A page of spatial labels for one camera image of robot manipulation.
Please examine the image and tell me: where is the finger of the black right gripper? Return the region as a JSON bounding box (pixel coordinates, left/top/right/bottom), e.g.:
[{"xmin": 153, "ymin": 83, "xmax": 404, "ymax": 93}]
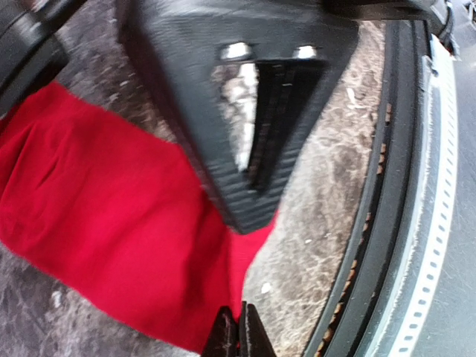
[{"xmin": 115, "ymin": 1, "xmax": 359, "ymax": 234}]

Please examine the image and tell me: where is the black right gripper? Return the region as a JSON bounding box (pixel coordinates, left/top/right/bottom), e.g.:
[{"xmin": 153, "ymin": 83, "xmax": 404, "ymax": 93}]
[{"xmin": 1, "ymin": 0, "xmax": 85, "ymax": 115}]

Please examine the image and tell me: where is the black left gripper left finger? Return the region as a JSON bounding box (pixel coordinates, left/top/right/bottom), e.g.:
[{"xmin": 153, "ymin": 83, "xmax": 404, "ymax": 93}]
[{"xmin": 201, "ymin": 306, "xmax": 238, "ymax": 357}]

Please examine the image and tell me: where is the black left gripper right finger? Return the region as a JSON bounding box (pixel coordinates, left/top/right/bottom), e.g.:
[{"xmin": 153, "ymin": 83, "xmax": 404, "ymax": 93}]
[{"xmin": 238, "ymin": 301, "xmax": 275, "ymax": 357}]

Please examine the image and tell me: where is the red sock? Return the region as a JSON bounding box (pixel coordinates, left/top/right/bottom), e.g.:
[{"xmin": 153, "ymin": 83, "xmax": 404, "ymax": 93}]
[{"xmin": 1, "ymin": 83, "xmax": 274, "ymax": 353}]

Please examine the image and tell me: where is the black front table rail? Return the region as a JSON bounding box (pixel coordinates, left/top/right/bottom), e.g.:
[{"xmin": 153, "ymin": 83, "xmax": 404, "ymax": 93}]
[{"xmin": 303, "ymin": 21, "xmax": 429, "ymax": 356}]

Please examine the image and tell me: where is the white slotted cable duct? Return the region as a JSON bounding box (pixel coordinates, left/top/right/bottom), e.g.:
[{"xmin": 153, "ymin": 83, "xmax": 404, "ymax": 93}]
[{"xmin": 371, "ymin": 35, "xmax": 462, "ymax": 357}]

